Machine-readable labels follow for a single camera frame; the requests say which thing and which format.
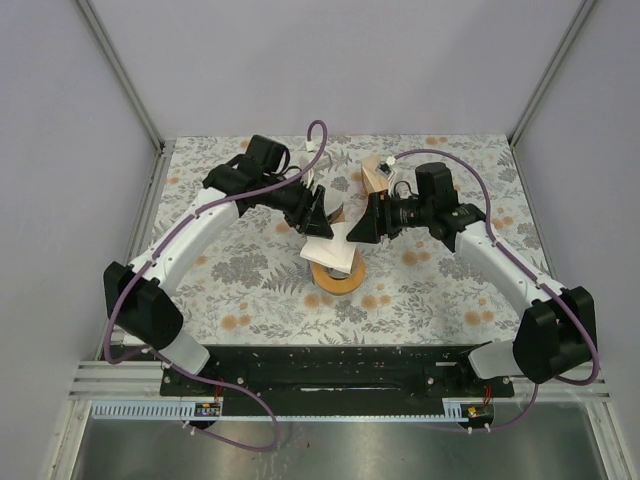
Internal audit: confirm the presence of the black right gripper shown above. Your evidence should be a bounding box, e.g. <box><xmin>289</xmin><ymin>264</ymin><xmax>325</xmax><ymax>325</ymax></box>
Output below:
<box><xmin>346</xmin><ymin>190</ymin><xmax>433</xmax><ymax>244</ymax></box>

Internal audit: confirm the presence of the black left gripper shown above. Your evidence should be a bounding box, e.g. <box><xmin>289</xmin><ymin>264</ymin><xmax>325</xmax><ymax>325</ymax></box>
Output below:
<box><xmin>262</xmin><ymin>173</ymin><xmax>334</xmax><ymax>239</ymax></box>

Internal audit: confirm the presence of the beige filter stack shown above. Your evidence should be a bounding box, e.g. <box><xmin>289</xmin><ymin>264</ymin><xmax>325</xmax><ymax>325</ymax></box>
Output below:
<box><xmin>361</xmin><ymin>155</ymin><xmax>396</xmax><ymax>194</ymax></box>

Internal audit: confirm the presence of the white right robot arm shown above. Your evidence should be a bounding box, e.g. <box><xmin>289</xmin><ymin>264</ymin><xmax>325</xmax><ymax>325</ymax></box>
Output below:
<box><xmin>347</xmin><ymin>162</ymin><xmax>599</xmax><ymax>396</ymax></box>

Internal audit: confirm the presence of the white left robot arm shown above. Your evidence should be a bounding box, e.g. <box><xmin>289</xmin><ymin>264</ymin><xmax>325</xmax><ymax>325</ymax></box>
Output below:
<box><xmin>103</xmin><ymin>135</ymin><xmax>333</xmax><ymax>395</ymax></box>

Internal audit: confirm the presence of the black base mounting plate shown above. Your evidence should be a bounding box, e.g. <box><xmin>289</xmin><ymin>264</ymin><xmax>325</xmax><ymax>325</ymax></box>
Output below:
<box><xmin>159</xmin><ymin>345</ymin><xmax>514</xmax><ymax>420</ymax></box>

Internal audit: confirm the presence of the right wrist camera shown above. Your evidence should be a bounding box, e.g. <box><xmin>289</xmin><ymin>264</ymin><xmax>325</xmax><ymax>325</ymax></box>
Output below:
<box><xmin>377</xmin><ymin>157</ymin><xmax>396</xmax><ymax>179</ymax></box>

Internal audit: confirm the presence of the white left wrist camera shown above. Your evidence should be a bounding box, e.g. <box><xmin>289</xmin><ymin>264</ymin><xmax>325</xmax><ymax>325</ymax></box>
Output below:
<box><xmin>299</xmin><ymin>150</ymin><xmax>333</xmax><ymax>185</ymax></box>

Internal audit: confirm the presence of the aluminium frame rail left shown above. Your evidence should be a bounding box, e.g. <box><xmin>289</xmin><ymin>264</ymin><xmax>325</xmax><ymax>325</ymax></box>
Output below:
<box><xmin>74</xmin><ymin>0</ymin><xmax>166</xmax><ymax>151</ymax></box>

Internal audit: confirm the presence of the aluminium frame rail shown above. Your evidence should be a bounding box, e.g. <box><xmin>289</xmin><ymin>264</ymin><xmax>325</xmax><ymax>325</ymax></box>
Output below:
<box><xmin>74</xmin><ymin>0</ymin><xmax>166</xmax><ymax>151</ymax></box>
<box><xmin>509</xmin><ymin>0</ymin><xmax>601</xmax><ymax>147</ymax></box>

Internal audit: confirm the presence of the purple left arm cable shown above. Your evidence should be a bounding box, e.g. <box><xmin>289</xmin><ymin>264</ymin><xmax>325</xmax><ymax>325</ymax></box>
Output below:
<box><xmin>104</xmin><ymin>119</ymin><xmax>331</xmax><ymax>454</ymax></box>

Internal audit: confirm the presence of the white slotted cable duct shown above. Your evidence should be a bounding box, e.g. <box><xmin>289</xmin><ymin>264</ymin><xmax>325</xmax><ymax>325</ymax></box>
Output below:
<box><xmin>91</xmin><ymin>400</ymin><xmax>222</xmax><ymax>421</ymax></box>

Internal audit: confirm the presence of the aluminium frame rail right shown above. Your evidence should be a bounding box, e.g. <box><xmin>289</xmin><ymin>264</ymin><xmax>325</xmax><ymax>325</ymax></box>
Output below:
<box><xmin>509</xmin><ymin>0</ymin><xmax>601</xmax><ymax>147</ymax></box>

